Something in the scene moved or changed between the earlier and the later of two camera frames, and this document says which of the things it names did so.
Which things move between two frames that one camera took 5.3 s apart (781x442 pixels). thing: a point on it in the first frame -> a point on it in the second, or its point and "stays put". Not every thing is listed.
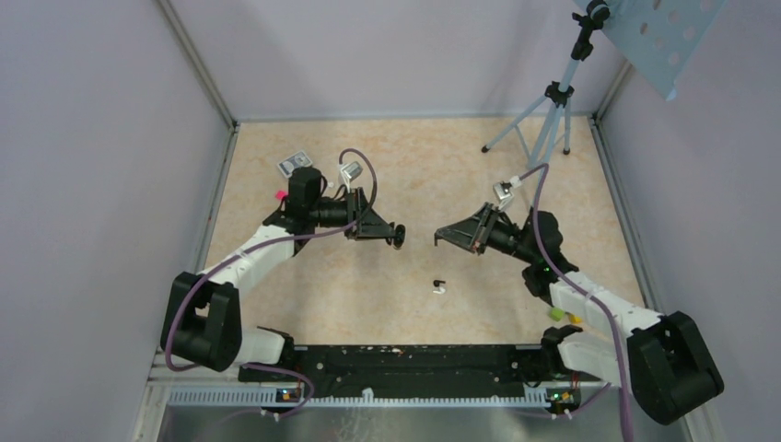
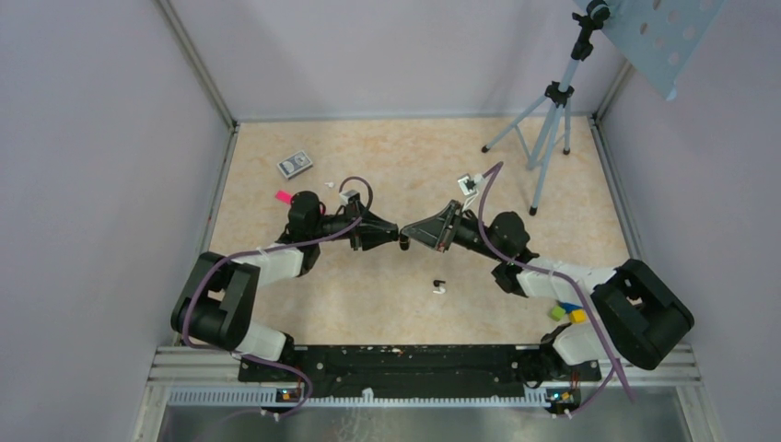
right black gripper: x=474 y=232 -> x=435 y=232
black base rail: x=421 y=371 stays put
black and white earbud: x=437 y=284 stays put
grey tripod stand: x=536 y=126 stays put
